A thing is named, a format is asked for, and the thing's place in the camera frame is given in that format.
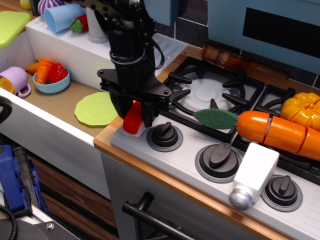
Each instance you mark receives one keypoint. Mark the red toy strawberry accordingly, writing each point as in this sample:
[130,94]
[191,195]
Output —
[57,73]

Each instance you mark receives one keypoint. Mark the orange toy carrot piece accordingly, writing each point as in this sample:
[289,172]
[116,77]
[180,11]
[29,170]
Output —
[43,70]

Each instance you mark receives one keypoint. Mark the large orange toy carrot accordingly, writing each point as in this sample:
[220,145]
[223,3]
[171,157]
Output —
[279,133]

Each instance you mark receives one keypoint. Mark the green felt leaf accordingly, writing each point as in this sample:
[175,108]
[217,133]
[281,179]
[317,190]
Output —
[216,118]

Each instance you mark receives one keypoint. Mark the purple striped toy ball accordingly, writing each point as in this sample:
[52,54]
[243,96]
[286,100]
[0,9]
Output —
[45,4]

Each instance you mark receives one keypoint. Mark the black stove knob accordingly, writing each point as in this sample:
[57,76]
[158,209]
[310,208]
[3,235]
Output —
[218,163]
[282,194]
[165,137]

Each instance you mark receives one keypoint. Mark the light green plate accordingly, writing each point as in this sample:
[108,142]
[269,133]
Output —
[96,109]

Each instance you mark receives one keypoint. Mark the right black burner grate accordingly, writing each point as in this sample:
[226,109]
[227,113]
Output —
[271,102]

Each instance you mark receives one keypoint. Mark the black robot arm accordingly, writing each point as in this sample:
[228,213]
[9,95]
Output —
[130,30]

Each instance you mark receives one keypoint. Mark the middle black stove knob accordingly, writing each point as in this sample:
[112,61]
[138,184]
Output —
[218,163]

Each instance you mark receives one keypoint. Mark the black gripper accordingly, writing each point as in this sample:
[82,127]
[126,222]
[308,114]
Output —
[133,79]

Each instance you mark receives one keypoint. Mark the red toy pepper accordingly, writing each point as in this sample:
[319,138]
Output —
[79,24]

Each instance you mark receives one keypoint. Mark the black burner grate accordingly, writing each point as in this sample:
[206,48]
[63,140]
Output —
[271,102]
[208,86]

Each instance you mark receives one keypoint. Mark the green cutting board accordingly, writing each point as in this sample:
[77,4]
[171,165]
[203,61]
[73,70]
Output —
[11,24]

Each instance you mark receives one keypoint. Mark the black oven handle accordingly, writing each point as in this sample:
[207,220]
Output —
[139,211]

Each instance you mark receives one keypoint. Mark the orange transparent pot lid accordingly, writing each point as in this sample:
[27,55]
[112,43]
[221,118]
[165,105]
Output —
[224,58]

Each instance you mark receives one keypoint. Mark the light blue bowl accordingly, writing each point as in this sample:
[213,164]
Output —
[53,88]

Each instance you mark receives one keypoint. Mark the light blue cup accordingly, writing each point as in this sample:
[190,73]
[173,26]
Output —
[59,18]

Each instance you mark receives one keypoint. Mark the white salt shaker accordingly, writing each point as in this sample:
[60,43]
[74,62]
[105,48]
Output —
[256,169]

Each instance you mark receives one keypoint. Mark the red white toy sushi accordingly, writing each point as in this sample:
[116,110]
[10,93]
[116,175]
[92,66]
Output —
[133,123]

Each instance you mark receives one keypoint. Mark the purple toy mug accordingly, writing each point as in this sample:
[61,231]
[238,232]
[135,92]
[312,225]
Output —
[16,81]

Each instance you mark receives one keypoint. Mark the yellow toy pumpkin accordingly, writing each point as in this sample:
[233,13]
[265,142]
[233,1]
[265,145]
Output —
[303,109]

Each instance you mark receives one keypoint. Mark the grey toy faucet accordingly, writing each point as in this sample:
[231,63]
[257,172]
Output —
[95,33]

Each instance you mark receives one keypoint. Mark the light blue microwave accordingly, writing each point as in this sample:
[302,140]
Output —
[286,31]

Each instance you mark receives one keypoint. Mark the right black stove knob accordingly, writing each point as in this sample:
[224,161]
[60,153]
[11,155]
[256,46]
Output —
[282,194]

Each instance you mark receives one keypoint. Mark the left black stove knob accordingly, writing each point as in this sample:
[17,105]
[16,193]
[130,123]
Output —
[165,137]

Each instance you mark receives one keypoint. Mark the small orange toy piece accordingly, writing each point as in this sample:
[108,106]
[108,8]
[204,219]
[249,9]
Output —
[32,69]

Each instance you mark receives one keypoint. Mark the blue clamp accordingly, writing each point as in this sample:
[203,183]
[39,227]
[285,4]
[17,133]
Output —
[20,182]

